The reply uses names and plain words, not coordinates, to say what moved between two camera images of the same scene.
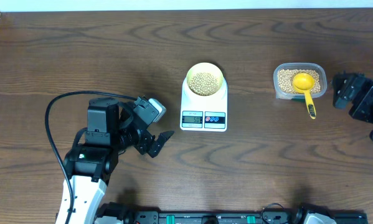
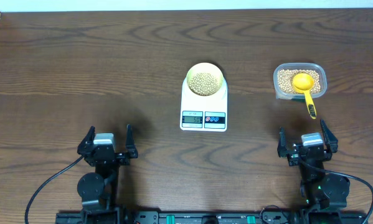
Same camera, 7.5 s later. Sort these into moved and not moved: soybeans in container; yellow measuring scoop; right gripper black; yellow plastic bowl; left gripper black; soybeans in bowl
Moved: left gripper black; right gripper black
Not moved: soybeans in bowl; yellow measuring scoop; soybeans in container; yellow plastic bowl
